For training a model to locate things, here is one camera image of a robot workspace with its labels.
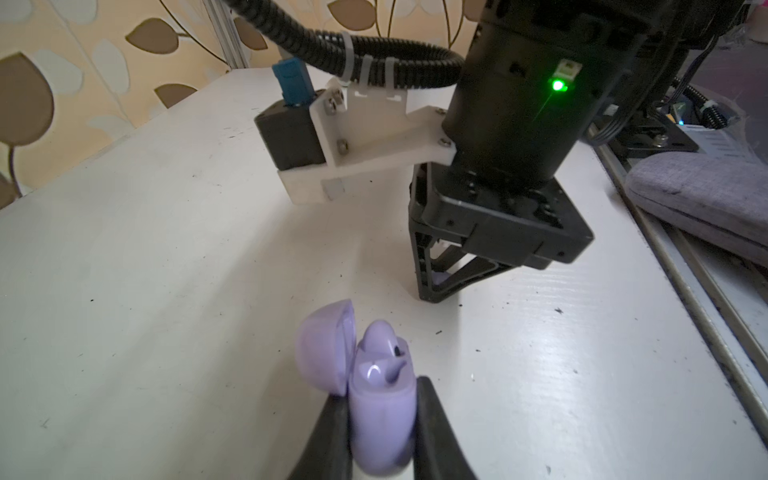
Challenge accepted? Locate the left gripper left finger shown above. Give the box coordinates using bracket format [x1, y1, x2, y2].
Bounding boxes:
[288, 395, 353, 480]

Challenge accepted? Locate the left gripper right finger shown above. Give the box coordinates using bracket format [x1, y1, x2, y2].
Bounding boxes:
[413, 376, 477, 480]

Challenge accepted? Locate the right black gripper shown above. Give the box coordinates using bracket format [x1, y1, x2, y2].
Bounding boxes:
[409, 163, 594, 303]

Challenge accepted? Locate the purple earbud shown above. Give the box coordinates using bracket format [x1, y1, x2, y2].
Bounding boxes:
[432, 271, 451, 285]
[358, 319, 406, 359]

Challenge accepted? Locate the purple earbud charging case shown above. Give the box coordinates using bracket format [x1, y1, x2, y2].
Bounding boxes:
[295, 300, 417, 476]

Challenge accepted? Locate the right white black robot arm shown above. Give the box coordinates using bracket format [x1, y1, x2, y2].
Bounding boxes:
[231, 1, 741, 303]

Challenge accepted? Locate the grey fabric glasses case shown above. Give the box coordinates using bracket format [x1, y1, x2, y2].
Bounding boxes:
[624, 152, 767, 267]

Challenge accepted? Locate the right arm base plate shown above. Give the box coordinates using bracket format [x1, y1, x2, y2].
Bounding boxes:
[608, 111, 699, 160]

